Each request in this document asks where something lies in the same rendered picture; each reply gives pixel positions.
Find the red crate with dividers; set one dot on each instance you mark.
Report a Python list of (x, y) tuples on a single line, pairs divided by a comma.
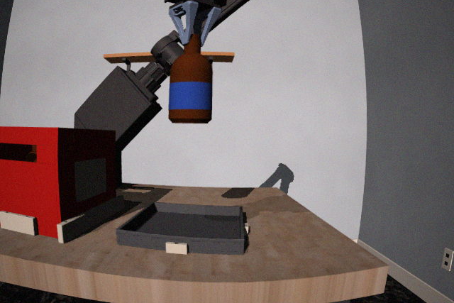
[(75, 171)]

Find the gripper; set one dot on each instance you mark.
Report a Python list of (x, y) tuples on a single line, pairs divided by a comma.
[(196, 12)]

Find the orange bottle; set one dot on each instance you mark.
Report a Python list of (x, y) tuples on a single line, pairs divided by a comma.
[(191, 85), (32, 155)]

